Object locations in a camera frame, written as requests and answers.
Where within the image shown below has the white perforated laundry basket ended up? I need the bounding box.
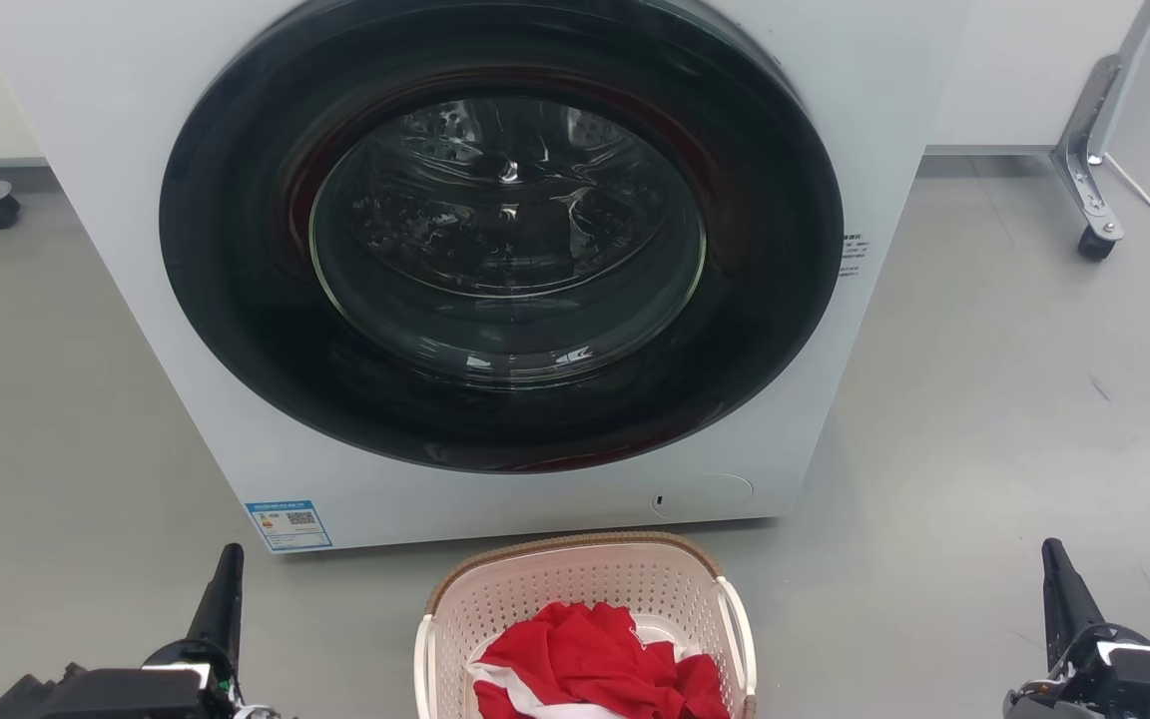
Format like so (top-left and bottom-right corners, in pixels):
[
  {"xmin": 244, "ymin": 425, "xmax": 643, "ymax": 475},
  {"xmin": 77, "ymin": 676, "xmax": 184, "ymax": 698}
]
[{"xmin": 413, "ymin": 531, "xmax": 759, "ymax": 719}]

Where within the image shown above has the tall grey caster leg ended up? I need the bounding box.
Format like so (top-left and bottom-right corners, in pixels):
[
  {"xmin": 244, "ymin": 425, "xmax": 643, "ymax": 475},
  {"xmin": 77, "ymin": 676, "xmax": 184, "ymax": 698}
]
[{"xmin": 1051, "ymin": 0, "xmax": 1150, "ymax": 264}]

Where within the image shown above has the red garment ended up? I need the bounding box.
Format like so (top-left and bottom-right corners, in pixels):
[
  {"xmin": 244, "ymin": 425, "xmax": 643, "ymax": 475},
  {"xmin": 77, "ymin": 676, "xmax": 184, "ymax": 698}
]
[{"xmin": 473, "ymin": 601, "xmax": 732, "ymax": 719}]

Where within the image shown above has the black round washer door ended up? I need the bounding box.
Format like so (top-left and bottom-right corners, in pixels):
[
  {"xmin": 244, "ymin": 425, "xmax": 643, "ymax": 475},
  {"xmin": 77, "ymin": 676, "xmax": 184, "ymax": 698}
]
[{"xmin": 159, "ymin": 0, "xmax": 846, "ymax": 474}]

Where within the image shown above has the blue energy label sticker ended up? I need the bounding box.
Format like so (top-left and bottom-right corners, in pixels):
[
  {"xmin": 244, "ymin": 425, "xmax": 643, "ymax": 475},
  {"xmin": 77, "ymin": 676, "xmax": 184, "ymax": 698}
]
[{"xmin": 245, "ymin": 499, "xmax": 334, "ymax": 553}]

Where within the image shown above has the white front-load washing machine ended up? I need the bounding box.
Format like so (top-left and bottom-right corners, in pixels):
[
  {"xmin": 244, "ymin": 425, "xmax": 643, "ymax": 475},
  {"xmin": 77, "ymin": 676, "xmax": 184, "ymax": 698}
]
[{"xmin": 0, "ymin": 0, "xmax": 975, "ymax": 554}]

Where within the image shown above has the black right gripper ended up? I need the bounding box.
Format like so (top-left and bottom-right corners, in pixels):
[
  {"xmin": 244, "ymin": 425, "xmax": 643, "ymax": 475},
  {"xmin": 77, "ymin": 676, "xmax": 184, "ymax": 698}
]
[{"xmin": 1002, "ymin": 538, "xmax": 1150, "ymax": 719}]

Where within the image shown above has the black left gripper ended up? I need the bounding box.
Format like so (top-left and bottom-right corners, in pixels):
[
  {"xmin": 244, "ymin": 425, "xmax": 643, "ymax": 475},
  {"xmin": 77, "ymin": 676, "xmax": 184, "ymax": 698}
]
[{"xmin": 0, "ymin": 543, "xmax": 245, "ymax": 719}]

